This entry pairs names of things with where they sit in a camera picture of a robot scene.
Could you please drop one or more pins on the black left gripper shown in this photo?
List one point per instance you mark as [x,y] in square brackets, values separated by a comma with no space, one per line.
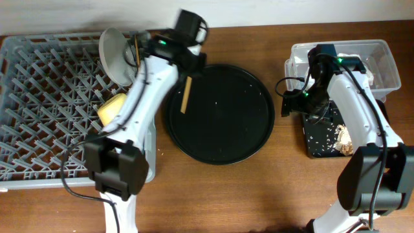
[203,60]

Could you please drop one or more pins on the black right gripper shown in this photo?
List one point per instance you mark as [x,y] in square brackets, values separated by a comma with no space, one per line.
[294,102]

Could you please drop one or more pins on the wooden chopstick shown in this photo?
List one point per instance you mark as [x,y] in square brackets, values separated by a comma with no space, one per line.
[186,95]
[137,52]

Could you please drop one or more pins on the pale green plate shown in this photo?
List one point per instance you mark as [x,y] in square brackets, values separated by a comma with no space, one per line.
[116,57]

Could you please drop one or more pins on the yellow bowl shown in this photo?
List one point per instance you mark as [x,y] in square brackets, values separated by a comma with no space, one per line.
[111,108]

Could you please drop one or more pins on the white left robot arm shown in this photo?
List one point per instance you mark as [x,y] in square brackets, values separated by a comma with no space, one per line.
[123,159]

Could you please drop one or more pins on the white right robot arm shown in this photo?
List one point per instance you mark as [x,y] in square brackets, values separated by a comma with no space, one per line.
[378,179]

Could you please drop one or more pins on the grey dishwasher rack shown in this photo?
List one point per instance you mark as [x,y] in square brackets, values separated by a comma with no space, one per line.
[51,88]

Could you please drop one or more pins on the black rectangular tray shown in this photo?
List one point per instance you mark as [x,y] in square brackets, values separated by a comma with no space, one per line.
[320,135]

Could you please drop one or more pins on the round black tray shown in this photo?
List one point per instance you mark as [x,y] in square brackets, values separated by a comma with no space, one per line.
[229,116]

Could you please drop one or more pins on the food scraps pile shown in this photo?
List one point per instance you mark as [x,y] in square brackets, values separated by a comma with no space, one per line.
[343,140]

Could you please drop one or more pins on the clear plastic bin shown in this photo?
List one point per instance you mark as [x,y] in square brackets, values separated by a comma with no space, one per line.
[374,54]

